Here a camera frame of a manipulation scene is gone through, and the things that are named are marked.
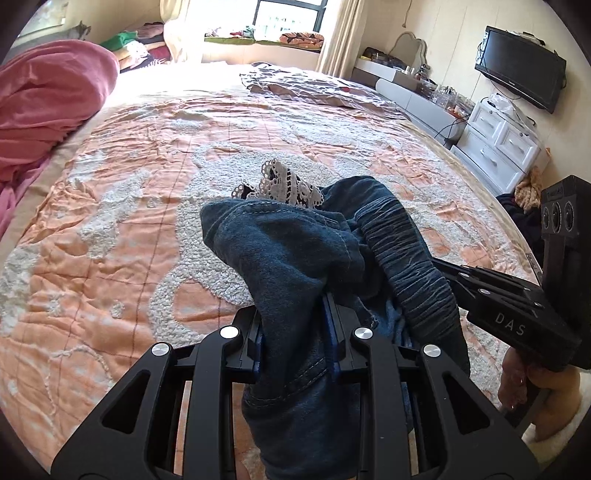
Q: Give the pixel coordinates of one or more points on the pink quilt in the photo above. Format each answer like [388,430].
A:
[46,101]

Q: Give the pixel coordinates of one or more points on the peach printed bed blanket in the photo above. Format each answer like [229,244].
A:
[138,184]

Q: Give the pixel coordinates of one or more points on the black television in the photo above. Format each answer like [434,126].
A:
[517,69]

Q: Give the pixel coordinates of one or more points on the person's right forearm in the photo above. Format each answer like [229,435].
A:
[549,434]

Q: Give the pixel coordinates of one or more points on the curved vanity mirror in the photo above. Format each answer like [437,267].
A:
[411,50]

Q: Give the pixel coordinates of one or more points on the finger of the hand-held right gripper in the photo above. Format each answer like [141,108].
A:
[485,278]
[480,295]

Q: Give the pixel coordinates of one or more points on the metal bed edge strip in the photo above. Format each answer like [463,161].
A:
[534,266]

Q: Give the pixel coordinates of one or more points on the patterned cushion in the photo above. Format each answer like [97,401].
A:
[302,40]

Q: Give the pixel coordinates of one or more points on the white drawer cabinet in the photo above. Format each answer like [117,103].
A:
[489,138]

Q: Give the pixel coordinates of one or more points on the green window seat mat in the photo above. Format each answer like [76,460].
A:
[231,41]

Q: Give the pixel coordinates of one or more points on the window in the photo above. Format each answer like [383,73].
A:
[286,18]

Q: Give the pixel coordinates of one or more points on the cream curtain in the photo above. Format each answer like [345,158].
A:
[182,32]
[337,37]

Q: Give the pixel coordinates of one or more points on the white plastic bag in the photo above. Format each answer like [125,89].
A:
[501,104]

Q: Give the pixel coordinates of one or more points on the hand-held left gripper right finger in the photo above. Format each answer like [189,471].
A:
[331,325]

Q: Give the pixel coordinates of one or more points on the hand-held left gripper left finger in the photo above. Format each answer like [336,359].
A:
[258,355]

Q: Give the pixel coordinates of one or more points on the clutter of cosmetics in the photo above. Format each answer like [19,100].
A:
[443,94]

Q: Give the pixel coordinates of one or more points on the person's right hand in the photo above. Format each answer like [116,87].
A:
[512,383]

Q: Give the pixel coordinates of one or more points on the pile of folded clothes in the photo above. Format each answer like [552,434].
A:
[134,48]

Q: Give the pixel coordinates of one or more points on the dark clothes pile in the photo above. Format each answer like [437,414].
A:
[517,210]

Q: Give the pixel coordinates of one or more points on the white vanity desk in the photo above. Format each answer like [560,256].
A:
[406,99]

